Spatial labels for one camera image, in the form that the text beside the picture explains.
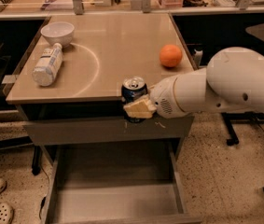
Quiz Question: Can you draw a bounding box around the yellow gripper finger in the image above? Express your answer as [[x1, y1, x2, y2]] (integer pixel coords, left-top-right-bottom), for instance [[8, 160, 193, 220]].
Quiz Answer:
[[123, 94, 157, 119]]

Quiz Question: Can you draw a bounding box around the white ceramic bowl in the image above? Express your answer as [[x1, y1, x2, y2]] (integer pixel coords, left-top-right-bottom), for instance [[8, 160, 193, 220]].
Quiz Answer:
[[41, 21, 75, 47]]

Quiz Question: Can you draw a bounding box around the grey top drawer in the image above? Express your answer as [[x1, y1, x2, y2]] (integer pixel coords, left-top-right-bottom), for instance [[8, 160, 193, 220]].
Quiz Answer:
[[24, 116, 194, 146]]

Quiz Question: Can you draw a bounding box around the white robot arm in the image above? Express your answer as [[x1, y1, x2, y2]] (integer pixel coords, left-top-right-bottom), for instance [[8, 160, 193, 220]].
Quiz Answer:
[[123, 47, 264, 119]]

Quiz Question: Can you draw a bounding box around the beige top drawer cabinet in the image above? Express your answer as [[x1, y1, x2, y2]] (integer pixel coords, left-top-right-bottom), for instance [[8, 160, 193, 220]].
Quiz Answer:
[[2, 12, 207, 161]]

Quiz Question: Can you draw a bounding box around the black table leg with caster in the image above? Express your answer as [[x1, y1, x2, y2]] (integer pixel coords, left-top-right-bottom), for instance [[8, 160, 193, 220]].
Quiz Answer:
[[221, 113, 239, 146]]

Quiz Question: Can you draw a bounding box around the blue pepsi can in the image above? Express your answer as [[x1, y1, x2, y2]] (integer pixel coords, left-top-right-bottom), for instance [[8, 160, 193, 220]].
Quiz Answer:
[[120, 76, 149, 124]]

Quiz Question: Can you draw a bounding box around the lower beige perforated clog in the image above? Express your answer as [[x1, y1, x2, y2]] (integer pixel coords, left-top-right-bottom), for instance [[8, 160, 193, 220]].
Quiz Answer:
[[0, 203, 14, 224]]

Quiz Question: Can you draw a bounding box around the open grey middle drawer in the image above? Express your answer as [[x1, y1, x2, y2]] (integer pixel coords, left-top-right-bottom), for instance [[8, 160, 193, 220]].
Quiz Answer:
[[39, 140, 203, 224]]

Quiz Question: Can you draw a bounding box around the orange fruit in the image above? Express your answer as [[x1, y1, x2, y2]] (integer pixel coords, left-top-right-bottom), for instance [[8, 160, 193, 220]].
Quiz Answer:
[[160, 44, 183, 68]]

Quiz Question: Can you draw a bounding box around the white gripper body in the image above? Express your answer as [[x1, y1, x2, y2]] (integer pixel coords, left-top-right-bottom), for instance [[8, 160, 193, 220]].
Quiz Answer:
[[149, 76, 187, 119]]

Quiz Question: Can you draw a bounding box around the clear plastic water bottle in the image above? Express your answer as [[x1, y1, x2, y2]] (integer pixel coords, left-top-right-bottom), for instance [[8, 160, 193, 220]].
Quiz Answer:
[[32, 43, 63, 87]]

